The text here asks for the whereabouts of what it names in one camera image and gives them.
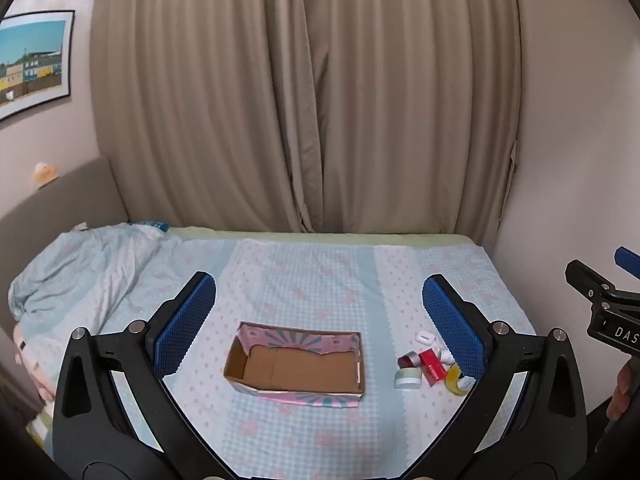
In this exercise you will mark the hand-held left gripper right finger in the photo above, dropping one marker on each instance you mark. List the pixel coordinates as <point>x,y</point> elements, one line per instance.
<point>452,325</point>

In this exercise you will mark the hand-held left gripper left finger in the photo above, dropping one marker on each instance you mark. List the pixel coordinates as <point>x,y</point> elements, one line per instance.
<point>185,325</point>

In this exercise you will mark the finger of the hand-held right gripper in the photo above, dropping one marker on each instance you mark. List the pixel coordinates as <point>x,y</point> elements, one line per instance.
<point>630,261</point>
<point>587,280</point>

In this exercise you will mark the small white bottle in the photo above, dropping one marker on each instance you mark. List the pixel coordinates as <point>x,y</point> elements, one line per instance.
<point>443,352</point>

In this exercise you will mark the white earbuds case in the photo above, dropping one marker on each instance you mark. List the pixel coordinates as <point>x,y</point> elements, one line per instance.
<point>424,336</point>

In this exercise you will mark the small red box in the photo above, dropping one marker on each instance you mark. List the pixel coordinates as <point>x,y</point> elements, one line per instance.
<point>433,366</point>

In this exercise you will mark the clear yellowish tape roll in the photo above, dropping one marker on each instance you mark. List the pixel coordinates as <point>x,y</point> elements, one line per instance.
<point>452,377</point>

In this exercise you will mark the shiny red tape roll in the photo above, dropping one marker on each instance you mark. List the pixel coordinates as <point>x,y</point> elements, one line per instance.
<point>407,360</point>

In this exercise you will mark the white pale green jar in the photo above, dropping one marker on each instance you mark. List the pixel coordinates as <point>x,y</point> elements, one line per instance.
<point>407,379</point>

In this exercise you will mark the pink patterned cardboard box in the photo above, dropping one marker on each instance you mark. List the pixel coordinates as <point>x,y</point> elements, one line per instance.
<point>295,370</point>

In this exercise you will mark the person's right hand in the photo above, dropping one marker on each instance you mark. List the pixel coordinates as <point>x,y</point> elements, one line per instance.
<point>624,390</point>

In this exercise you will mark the blue patterned cloth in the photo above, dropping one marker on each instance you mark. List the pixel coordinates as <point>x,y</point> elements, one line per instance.
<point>151,224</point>

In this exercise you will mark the light blue crumpled blanket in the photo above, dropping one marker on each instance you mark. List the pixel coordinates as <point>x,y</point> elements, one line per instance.
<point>75,270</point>

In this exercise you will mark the blue pink patterned bed sheet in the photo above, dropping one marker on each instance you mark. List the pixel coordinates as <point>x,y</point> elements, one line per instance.
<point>310,280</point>

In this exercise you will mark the pink pillow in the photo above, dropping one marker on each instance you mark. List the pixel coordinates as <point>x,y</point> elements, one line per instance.
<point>31,365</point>

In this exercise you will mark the pale green mattress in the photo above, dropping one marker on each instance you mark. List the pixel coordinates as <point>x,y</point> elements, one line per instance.
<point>320,233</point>

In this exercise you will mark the grey upholstered headboard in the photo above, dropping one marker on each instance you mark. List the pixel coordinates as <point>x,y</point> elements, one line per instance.
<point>75,200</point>

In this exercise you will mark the small orange plush toy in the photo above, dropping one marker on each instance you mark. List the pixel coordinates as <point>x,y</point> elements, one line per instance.
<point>45,172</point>

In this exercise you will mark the beige curtain panel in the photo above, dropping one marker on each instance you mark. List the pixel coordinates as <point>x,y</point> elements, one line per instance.
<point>200,100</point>
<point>415,100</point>

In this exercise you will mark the framed wall poster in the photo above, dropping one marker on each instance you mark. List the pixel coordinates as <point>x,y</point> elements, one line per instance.
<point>32,60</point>

